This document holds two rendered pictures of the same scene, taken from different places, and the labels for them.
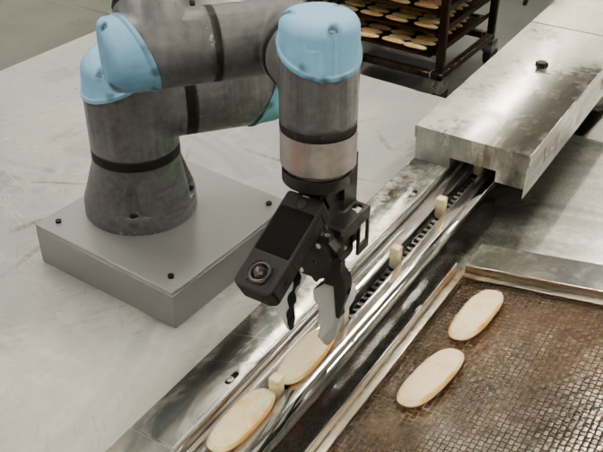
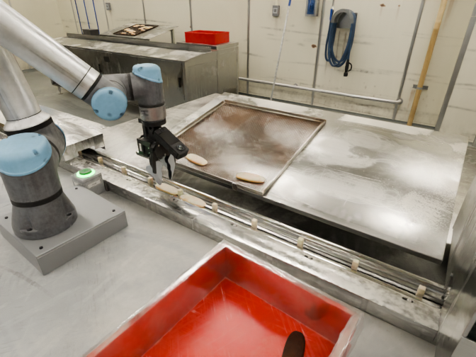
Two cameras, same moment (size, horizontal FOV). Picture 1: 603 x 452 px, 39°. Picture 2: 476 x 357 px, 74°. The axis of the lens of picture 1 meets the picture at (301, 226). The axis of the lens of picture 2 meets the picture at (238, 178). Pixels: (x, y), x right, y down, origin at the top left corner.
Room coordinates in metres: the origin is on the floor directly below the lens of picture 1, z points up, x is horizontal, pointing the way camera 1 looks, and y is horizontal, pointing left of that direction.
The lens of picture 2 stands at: (0.44, 0.89, 1.41)
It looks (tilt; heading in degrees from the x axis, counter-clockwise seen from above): 30 degrees down; 272
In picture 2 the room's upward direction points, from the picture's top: straight up
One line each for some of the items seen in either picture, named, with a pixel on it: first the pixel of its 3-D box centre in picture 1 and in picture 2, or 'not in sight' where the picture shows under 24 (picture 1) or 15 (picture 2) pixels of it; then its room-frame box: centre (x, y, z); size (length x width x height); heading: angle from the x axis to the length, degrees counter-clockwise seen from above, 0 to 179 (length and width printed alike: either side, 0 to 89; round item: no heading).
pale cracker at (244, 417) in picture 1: (241, 417); (192, 200); (0.61, 0.06, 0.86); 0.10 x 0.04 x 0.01; 147
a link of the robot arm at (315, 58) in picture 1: (318, 70); (147, 85); (0.73, -0.02, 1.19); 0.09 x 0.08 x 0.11; 19
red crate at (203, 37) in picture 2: not in sight; (207, 37); (1.02, -3.81, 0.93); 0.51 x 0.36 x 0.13; 152
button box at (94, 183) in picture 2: not in sight; (90, 187); (0.98, -0.03, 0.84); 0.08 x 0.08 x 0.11; 58
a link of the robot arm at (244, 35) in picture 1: (267, 36); (111, 90); (0.81, 0.03, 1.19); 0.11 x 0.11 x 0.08; 19
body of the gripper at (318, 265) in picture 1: (320, 212); (154, 137); (0.73, -0.02, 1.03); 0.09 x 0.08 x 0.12; 148
